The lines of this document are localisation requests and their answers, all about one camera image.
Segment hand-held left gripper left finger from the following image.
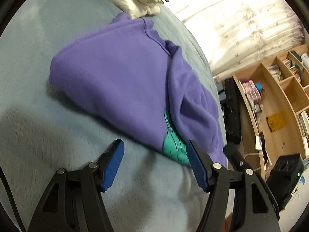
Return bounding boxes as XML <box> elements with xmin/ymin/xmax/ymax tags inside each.
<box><xmin>28</xmin><ymin>139</ymin><xmax>125</xmax><ymax>232</ymax></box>

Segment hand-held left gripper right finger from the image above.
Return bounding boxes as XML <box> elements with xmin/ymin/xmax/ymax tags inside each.
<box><xmin>186</xmin><ymin>139</ymin><xmax>281</xmax><ymax>232</ymax></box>

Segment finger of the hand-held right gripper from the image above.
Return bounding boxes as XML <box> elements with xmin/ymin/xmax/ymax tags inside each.
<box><xmin>223</xmin><ymin>142</ymin><xmax>254</xmax><ymax>174</ymax></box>

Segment purple zip hoodie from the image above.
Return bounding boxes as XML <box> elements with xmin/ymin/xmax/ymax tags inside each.
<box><xmin>49</xmin><ymin>13</ymin><xmax>228</xmax><ymax>168</ymax></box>

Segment white paper sheet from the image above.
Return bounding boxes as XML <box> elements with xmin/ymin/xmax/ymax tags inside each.
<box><xmin>255</xmin><ymin>135</ymin><xmax>265</xmax><ymax>151</ymax></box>

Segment black case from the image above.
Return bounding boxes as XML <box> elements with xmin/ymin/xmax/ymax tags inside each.
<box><xmin>224</xmin><ymin>78</ymin><xmax>242</xmax><ymax>145</ymax></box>

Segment yellow cloth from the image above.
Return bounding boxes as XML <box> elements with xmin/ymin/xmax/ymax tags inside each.
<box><xmin>266</xmin><ymin>111</ymin><xmax>287</xmax><ymax>132</ymax></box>

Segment pink storage drawers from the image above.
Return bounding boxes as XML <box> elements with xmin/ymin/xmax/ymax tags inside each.
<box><xmin>241</xmin><ymin>79</ymin><xmax>262</xmax><ymax>104</ymax></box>

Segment wooden shelf unit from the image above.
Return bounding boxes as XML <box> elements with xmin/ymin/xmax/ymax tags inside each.
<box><xmin>232</xmin><ymin>43</ymin><xmax>309</xmax><ymax>182</ymax></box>

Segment row of books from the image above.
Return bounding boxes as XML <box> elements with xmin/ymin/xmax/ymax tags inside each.
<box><xmin>268</xmin><ymin>57</ymin><xmax>303</xmax><ymax>83</ymax></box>

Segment grey-blue bed blanket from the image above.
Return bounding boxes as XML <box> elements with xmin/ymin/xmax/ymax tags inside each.
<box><xmin>0</xmin><ymin>0</ymin><xmax>236</xmax><ymax>232</ymax></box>

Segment sheer floral curtain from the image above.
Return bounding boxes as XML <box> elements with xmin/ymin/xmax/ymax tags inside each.
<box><xmin>172</xmin><ymin>0</ymin><xmax>306</xmax><ymax>74</ymax></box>

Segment white cable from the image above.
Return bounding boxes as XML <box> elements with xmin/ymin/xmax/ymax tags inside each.
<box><xmin>244</xmin><ymin>135</ymin><xmax>270</xmax><ymax>172</ymax></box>

